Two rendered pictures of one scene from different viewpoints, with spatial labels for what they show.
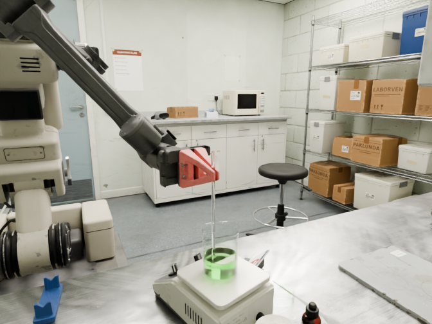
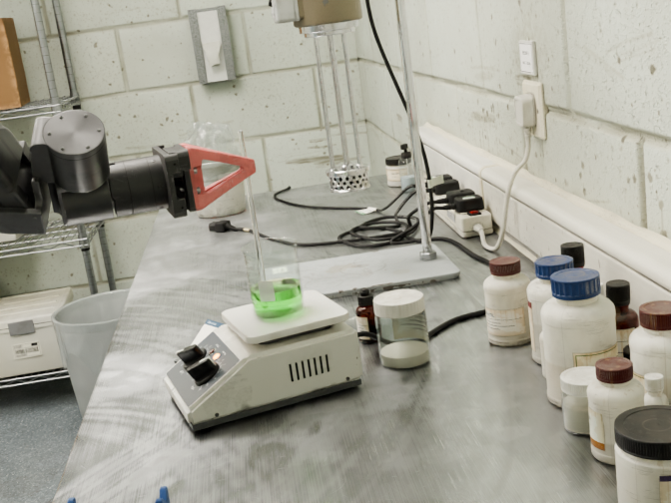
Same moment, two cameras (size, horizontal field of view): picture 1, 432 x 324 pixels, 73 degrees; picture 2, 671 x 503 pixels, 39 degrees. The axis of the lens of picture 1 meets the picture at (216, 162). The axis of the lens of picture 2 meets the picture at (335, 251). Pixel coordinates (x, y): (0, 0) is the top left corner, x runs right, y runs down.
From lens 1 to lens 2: 0.91 m
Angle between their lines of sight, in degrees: 67
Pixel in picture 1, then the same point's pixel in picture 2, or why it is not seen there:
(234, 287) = (319, 305)
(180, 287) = (268, 353)
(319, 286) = not seen: hidden behind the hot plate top
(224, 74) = not seen: outside the picture
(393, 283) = (329, 283)
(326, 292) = not seen: hidden behind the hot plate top
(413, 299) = (361, 280)
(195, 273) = (268, 326)
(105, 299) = (165, 477)
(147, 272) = (120, 445)
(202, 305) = (320, 338)
